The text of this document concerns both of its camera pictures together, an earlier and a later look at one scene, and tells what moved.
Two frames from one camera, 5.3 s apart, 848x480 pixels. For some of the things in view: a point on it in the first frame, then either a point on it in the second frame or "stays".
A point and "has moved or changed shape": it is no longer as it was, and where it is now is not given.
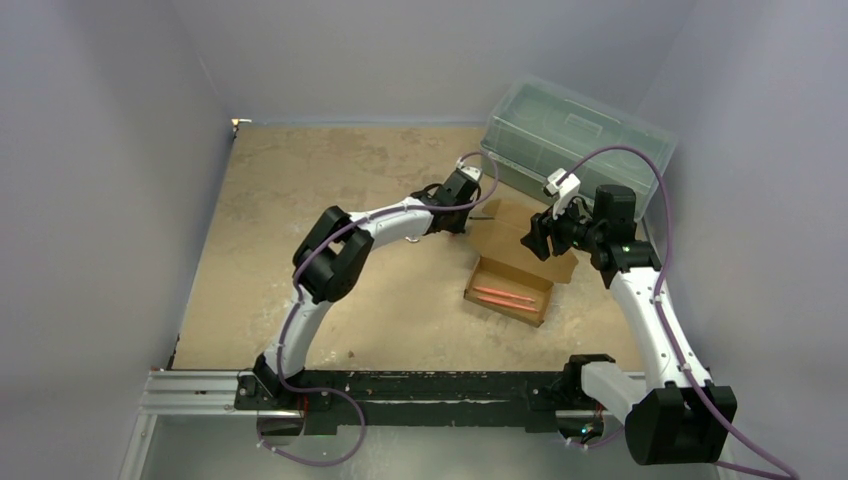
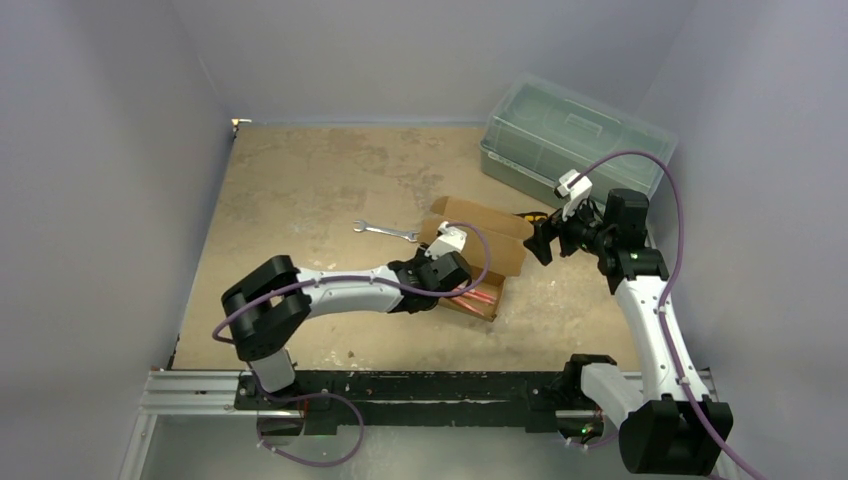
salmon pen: x=508 y=303 -> x=467 y=305
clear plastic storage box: x=542 y=124 stays
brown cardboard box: x=512 y=274 has moved or changed shape
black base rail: x=416 y=401 stays
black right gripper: x=547 y=231 stays
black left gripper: x=458 y=226 -> x=420 y=257
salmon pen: x=517 y=296 -> x=479 y=297
